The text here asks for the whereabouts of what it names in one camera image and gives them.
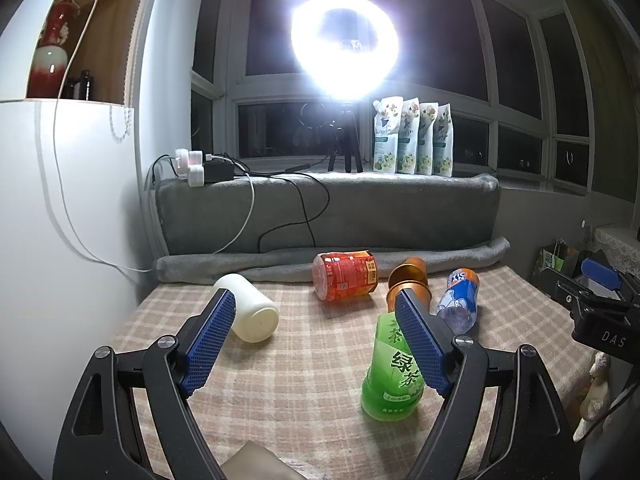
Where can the white charger plug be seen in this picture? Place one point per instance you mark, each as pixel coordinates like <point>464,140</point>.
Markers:
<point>196,176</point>
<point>189,158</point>

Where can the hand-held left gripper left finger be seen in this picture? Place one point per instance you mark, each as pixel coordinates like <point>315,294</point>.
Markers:
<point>210,340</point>

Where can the copper metal cup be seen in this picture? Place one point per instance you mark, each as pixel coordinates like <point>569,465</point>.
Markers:
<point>407,275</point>

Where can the green tea bottle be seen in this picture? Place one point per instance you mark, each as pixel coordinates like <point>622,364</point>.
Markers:
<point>392,375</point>

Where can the white cabinet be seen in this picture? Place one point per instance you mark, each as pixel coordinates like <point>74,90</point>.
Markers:
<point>75,185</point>

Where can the grey cushion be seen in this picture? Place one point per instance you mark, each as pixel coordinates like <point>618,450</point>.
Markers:
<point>400,210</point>

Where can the black tripod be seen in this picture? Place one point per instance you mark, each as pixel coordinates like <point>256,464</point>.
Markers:
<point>347,135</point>

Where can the white green refill pouch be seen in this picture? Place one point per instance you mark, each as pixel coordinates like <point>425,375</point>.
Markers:
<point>428,140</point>
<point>409,135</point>
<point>386,135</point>
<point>444,142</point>

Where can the white cup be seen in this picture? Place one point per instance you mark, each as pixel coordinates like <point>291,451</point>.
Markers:
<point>250,310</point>

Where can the green paper bag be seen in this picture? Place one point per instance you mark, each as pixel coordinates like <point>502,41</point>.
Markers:
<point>552,260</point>

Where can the white window frame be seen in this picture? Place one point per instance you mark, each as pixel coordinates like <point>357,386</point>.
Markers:
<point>492,110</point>

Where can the red label plastic bottle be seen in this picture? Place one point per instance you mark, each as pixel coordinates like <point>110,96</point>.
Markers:
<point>345,275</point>

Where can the beige cloth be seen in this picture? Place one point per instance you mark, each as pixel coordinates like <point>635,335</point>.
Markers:
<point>255,462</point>

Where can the dark bottle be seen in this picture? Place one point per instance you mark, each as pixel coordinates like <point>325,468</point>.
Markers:
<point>82,85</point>

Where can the blue label soda bottle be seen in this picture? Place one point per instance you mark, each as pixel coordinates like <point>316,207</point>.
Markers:
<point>460,300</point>

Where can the white plush toy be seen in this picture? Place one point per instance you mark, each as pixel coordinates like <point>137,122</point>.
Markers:
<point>595,390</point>

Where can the black power adapter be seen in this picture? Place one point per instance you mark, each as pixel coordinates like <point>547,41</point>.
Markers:
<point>219,171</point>

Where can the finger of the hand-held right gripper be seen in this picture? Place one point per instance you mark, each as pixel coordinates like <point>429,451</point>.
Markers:
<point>562,285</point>
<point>602,272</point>

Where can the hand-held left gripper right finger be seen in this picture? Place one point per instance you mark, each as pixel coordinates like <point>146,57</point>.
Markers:
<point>420,342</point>

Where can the white lace cloth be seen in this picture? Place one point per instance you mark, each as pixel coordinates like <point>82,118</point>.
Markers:
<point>615,245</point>

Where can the red white vase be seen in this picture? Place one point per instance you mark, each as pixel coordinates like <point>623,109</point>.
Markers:
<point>50,70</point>

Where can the pink checkered blanket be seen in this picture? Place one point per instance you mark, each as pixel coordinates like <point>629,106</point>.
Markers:
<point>310,360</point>

